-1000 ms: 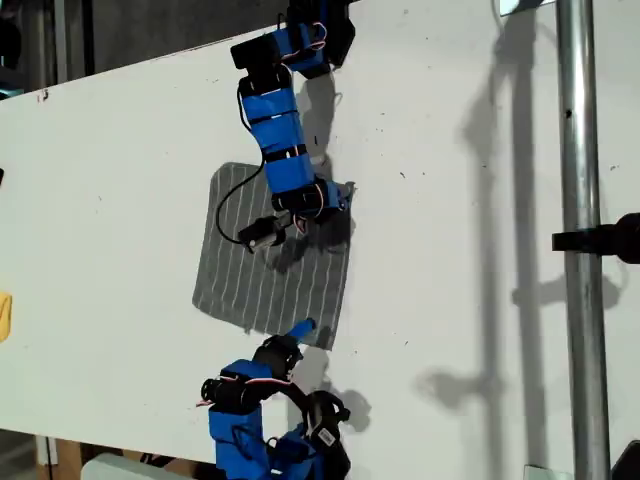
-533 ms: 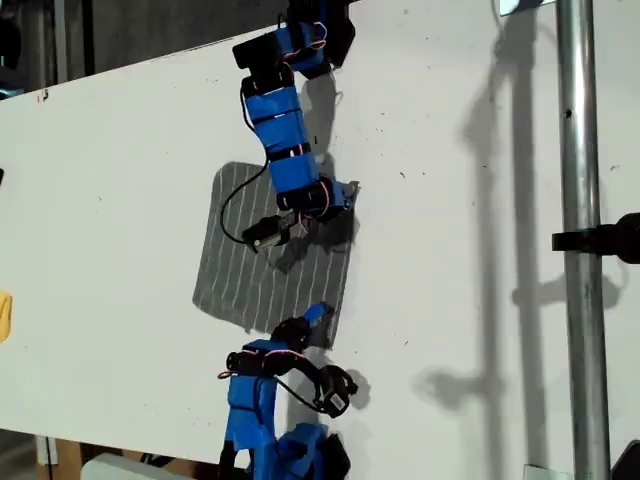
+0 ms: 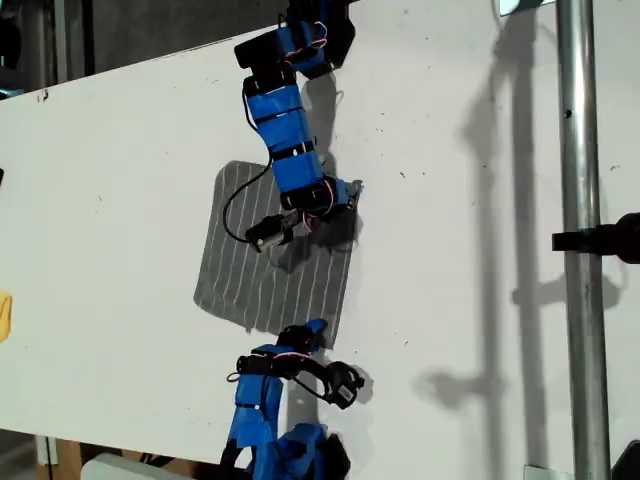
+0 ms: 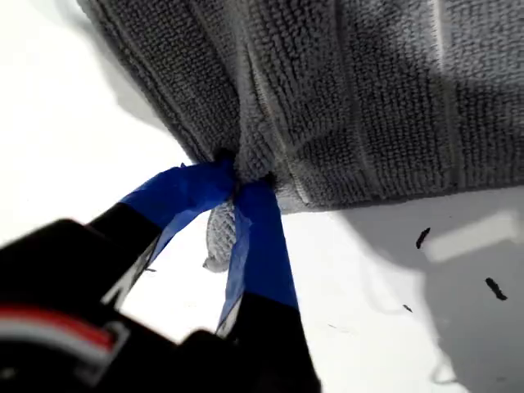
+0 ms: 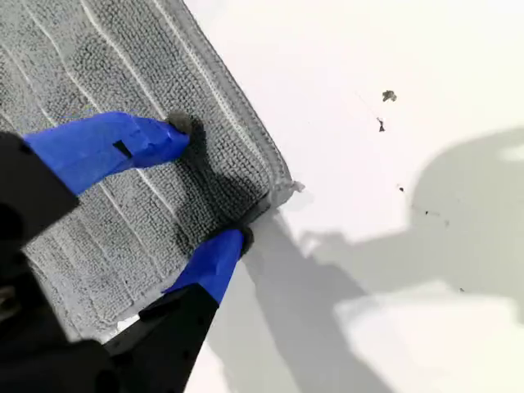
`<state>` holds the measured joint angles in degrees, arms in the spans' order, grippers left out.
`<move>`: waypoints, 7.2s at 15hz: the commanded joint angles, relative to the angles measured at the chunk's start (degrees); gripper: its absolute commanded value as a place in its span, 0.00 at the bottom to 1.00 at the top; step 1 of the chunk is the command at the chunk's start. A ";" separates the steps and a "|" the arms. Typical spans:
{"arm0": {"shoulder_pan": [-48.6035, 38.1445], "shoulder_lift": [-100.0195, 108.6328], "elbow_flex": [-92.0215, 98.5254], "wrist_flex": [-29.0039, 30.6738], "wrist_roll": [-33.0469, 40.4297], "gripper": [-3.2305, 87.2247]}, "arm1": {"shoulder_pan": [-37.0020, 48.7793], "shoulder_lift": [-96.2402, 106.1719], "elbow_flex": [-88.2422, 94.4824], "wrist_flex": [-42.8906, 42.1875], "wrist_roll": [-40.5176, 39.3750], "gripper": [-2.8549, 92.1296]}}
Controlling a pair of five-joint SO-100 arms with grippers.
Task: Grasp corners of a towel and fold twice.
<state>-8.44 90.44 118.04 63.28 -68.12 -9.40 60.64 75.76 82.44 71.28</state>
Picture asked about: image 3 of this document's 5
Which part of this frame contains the grey striped towel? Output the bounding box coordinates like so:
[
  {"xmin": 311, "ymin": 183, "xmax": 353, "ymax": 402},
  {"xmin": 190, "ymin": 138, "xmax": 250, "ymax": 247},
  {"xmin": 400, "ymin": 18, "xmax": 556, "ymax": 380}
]
[{"xmin": 193, "ymin": 159, "xmax": 364, "ymax": 350}]

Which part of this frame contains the white plastic box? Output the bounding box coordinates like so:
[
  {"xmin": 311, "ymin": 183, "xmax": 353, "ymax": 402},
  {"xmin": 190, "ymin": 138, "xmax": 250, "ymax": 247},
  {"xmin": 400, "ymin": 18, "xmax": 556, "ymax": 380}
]
[{"xmin": 79, "ymin": 451, "xmax": 201, "ymax": 480}]

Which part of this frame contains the black clamp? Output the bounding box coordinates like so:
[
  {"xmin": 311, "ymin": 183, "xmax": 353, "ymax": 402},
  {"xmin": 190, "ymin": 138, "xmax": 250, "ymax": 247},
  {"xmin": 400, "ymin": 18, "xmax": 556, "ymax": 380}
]
[{"xmin": 551, "ymin": 212, "xmax": 640, "ymax": 265}]

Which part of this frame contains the yellow object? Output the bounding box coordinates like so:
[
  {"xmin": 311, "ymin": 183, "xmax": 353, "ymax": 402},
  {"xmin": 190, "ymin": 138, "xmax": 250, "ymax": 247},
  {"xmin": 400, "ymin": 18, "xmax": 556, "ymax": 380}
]
[{"xmin": 0, "ymin": 291, "xmax": 14, "ymax": 344}]

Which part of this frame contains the black rounded object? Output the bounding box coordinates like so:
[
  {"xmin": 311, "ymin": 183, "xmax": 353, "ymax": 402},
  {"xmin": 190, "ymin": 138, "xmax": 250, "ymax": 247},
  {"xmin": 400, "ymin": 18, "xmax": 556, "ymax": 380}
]
[{"xmin": 609, "ymin": 439, "xmax": 640, "ymax": 480}]

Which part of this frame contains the black camera cable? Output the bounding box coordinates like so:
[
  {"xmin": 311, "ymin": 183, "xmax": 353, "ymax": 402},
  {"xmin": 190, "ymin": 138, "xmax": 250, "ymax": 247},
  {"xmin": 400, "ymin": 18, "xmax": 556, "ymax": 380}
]
[
  {"xmin": 222, "ymin": 87, "xmax": 276, "ymax": 244},
  {"xmin": 287, "ymin": 374, "xmax": 331, "ymax": 404}
]

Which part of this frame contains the black camera box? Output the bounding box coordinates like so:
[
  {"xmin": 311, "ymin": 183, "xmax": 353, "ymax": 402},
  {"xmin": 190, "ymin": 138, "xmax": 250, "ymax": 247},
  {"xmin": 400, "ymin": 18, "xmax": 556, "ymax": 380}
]
[
  {"xmin": 322, "ymin": 360, "xmax": 367, "ymax": 411},
  {"xmin": 244, "ymin": 213, "xmax": 296, "ymax": 254}
]

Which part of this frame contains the wooden table frame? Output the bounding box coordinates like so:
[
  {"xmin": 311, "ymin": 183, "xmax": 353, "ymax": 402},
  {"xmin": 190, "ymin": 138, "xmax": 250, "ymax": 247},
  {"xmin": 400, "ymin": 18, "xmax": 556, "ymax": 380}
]
[{"xmin": 35, "ymin": 434, "xmax": 84, "ymax": 480}]

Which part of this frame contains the steel post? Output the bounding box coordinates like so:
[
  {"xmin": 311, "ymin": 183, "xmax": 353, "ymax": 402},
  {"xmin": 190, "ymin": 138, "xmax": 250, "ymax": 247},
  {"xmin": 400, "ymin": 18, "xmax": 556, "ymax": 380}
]
[{"xmin": 555, "ymin": 0, "xmax": 612, "ymax": 480}]

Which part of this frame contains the grey vertical rail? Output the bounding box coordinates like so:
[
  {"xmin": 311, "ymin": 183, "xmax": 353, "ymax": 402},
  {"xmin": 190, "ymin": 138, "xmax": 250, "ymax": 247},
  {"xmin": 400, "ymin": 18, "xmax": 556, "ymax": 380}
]
[{"xmin": 52, "ymin": 0, "xmax": 69, "ymax": 84}]

